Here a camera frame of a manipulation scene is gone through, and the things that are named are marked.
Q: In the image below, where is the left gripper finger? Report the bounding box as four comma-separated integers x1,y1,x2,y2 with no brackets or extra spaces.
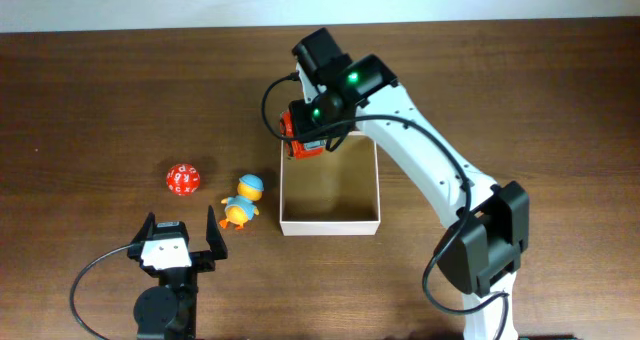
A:
206,205,228,260
131,212,155,244

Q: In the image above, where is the red toy truck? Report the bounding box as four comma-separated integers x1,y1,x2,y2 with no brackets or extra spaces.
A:
279,110,326,159

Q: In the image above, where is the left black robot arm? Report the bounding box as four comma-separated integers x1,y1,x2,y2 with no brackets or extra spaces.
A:
127,208,228,340

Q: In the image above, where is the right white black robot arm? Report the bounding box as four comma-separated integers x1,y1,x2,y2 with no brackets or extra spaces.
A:
289,28,530,339

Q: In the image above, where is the yellow duck toy blue hat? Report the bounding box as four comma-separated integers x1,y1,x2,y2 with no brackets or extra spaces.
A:
219,174,264,230

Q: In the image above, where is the red lettered ball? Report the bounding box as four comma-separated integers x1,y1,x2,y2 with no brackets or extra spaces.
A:
166,163,201,196

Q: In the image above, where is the white cardboard box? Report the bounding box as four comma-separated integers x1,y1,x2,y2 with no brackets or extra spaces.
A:
279,131,381,236

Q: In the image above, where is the left black camera cable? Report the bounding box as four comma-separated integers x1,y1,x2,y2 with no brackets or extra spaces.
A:
69,243,136,340

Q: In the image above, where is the black camera cable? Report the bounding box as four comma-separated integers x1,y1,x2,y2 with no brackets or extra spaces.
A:
69,243,136,340
260,72,511,340

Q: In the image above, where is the right black camera cable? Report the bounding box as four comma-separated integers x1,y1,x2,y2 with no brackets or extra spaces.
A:
260,72,511,340

